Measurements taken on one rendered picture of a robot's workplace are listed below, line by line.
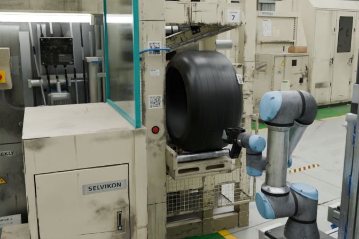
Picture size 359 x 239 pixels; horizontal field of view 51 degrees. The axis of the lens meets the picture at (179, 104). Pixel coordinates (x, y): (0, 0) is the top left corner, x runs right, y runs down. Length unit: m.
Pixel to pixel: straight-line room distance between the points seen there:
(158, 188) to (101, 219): 0.89
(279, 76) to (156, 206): 4.79
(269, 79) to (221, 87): 4.67
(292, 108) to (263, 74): 5.24
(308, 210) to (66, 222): 0.96
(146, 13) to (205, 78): 0.46
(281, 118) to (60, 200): 0.85
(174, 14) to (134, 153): 1.23
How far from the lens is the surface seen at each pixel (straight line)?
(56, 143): 1.27
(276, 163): 1.57
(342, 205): 1.87
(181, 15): 2.37
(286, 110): 1.50
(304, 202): 1.69
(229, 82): 2.03
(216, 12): 2.47
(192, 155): 2.15
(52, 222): 1.36
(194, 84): 1.97
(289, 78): 6.90
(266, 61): 6.68
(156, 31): 2.04
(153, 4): 2.04
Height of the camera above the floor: 1.59
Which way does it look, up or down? 11 degrees down
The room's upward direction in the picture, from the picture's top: straight up
